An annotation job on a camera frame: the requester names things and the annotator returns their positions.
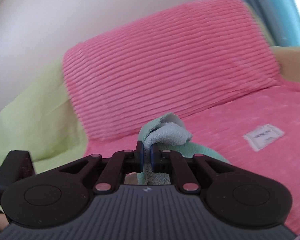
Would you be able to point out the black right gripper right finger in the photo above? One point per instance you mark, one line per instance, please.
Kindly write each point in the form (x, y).
(233, 195)

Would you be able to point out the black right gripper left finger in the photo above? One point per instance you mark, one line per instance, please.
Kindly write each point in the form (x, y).
(57, 196)

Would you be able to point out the grey green microfibre cloth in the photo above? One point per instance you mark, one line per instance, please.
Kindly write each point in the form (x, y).
(169, 133)

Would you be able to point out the white fabric label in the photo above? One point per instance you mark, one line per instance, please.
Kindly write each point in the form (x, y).
(262, 136)

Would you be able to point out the blue grey curtain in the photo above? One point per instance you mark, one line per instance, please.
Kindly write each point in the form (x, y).
(267, 10)

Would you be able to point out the pink corduroy seat cover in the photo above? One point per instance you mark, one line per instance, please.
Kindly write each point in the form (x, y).
(252, 123)

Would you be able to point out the pink corduroy back cushion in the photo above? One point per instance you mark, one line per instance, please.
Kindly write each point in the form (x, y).
(184, 60)

